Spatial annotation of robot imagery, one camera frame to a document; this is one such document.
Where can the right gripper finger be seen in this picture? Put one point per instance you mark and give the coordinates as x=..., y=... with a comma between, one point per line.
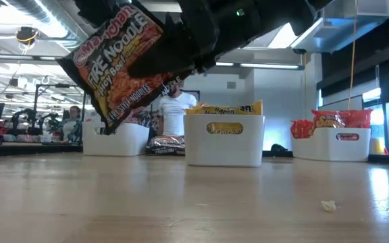
x=167, y=60
x=100, y=8

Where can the red Savory Noodle pack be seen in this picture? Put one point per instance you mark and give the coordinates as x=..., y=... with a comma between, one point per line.
x=329, y=119
x=301, y=130

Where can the black background robot arm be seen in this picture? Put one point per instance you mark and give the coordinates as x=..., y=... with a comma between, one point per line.
x=24, y=121
x=49, y=123

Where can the ceiling light strip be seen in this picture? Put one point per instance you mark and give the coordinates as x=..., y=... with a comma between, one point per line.
x=268, y=65

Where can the standing person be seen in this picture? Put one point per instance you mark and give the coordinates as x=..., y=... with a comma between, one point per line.
x=177, y=114

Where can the white plastic bin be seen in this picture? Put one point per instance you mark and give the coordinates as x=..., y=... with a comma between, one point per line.
x=225, y=148
x=127, y=141
x=329, y=150

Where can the seated person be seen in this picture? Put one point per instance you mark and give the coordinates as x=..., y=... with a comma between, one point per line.
x=71, y=126

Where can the yellow container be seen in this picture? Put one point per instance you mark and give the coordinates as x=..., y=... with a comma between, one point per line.
x=377, y=145

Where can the small noodle crumb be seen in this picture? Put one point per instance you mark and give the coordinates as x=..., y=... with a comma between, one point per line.
x=328, y=206

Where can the grey square wall panel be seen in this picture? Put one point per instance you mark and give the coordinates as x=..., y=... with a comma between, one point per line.
x=231, y=85

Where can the black gantry frame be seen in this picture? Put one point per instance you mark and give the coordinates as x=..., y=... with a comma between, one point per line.
x=61, y=85

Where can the grey ceiling duct box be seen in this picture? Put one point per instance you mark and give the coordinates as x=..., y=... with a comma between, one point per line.
x=343, y=23

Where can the black aluminium table frame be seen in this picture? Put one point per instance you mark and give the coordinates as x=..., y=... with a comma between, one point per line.
x=29, y=149

